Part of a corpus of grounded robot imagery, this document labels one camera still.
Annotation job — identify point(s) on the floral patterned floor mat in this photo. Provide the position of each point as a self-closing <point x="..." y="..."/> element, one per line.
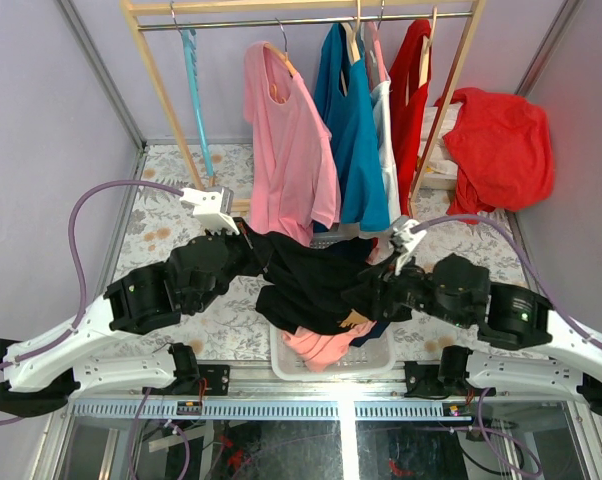
<point x="154" y="222"/>

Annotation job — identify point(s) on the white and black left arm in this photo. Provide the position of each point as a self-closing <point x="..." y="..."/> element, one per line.
<point x="42" y="375"/>

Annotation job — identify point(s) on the red t-shirt on hanger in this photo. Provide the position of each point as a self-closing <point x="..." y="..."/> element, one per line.
<point x="408" y="98"/>

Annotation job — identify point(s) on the wooden hanger under red shirt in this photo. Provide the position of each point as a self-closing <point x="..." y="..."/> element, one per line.
<point x="425" y="51"/>

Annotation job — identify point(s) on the black printed t-shirt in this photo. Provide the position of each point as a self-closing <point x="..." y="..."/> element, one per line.
<point x="318" y="289"/>

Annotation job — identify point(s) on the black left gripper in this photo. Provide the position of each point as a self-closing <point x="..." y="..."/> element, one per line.
<point x="244" y="241"/>

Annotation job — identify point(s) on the white slotted cable duct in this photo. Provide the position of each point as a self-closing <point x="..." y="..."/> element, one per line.
<point x="271" y="410"/>

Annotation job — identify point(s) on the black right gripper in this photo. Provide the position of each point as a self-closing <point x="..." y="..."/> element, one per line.
<point x="387" y="282"/>

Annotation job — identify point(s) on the red cloth pile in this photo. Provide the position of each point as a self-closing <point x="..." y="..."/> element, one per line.
<point x="502" y="148"/>

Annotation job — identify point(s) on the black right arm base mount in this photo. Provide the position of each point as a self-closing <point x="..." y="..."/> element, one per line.
<point x="439" y="381"/>

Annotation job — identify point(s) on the blue plastic hanger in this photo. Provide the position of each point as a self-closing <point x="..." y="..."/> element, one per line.
<point x="188" y="38"/>

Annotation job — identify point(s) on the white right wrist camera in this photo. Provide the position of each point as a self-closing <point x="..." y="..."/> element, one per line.
<point x="405" y="236"/>

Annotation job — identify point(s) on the white and pink hung shirt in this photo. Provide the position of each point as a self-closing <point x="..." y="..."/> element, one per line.
<point x="379" y="86"/>

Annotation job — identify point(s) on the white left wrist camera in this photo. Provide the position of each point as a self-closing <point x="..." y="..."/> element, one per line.
<point x="212" y="208"/>

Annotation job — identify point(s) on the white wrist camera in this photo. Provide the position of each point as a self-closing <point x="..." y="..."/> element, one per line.
<point x="405" y="236"/>
<point x="212" y="208"/>

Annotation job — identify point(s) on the navy garment in basket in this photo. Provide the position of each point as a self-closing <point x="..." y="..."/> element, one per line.
<point x="375" y="333"/>

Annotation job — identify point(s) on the wooden hanger under pink shirt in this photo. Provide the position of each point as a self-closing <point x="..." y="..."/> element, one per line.
<point x="283" y="56"/>

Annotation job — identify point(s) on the wooden hanger under blue shirt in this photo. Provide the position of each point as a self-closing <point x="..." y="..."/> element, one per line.
<point x="351" y="29"/>

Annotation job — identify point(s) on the salmon pink shirt in basket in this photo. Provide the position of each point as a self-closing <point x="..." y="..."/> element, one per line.
<point x="321" y="351"/>

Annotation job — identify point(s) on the pink t-shirt on hanger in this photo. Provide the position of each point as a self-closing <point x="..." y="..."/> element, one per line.
<point x="295" y="181"/>

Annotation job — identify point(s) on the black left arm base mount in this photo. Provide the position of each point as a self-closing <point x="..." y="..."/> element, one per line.
<point x="211" y="380"/>

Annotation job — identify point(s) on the blue t-shirt on hanger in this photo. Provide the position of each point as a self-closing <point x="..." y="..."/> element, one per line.
<point x="343" y="101"/>

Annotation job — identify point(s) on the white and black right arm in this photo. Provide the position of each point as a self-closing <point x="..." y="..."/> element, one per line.
<point x="535" y="350"/>

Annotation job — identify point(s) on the white plastic laundry basket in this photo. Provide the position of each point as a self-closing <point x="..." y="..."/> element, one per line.
<point x="375" y="356"/>

